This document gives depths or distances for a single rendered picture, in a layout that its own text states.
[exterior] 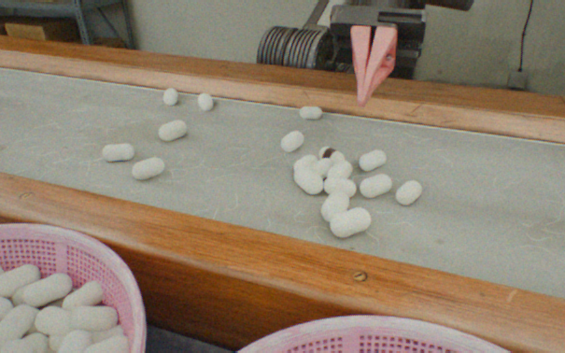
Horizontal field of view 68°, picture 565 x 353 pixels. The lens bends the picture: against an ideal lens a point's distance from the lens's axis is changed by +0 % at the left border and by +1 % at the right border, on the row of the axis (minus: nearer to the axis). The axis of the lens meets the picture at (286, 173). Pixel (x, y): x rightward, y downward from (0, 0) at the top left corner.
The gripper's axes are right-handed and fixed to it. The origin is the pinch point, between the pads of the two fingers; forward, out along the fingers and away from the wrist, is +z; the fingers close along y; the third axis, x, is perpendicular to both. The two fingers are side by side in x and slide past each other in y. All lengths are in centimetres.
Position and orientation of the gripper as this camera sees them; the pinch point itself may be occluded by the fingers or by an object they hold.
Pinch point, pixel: (361, 97)
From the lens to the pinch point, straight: 46.0
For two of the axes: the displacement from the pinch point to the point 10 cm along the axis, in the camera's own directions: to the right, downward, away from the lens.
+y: 9.5, 1.7, -2.7
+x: 1.9, 3.4, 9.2
